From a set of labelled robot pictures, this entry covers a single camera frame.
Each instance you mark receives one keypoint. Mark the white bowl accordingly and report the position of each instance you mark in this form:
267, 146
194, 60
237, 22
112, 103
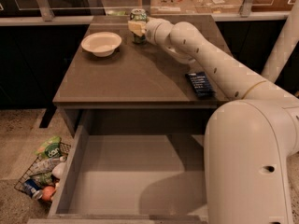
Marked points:
101, 44

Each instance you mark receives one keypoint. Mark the orange fruit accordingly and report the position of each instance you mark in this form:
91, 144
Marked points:
48, 193

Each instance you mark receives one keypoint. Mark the wire basket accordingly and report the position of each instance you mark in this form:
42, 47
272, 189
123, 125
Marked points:
65, 148

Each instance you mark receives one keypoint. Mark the green chip bag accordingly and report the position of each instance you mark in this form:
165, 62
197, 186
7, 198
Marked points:
50, 148

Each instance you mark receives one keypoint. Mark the grey cabinet with top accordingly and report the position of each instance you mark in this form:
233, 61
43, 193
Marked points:
139, 89

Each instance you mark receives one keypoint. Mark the dark blue snack bar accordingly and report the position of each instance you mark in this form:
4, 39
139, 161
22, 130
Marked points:
200, 84

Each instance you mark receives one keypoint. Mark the clear plastic water bottle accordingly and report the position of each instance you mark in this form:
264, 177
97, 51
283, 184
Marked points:
47, 165

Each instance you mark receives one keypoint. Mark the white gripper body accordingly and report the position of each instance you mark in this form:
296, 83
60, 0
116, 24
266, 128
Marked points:
152, 30

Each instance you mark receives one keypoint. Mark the white round object in basket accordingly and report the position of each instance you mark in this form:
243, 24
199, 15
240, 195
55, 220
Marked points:
58, 170

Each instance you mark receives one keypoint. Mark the green packet in basket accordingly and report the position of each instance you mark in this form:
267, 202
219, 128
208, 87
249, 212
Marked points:
44, 179

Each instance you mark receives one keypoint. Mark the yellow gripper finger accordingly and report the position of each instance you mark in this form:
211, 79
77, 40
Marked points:
137, 27

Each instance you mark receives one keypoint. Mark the blue soda can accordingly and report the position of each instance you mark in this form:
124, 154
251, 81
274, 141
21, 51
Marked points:
32, 189

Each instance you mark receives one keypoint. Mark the green soda can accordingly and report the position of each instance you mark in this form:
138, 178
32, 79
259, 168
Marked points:
138, 14

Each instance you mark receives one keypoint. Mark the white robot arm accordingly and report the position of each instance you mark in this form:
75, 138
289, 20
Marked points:
247, 140

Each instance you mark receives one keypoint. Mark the open grey top drawer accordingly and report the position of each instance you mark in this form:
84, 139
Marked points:
134, 167

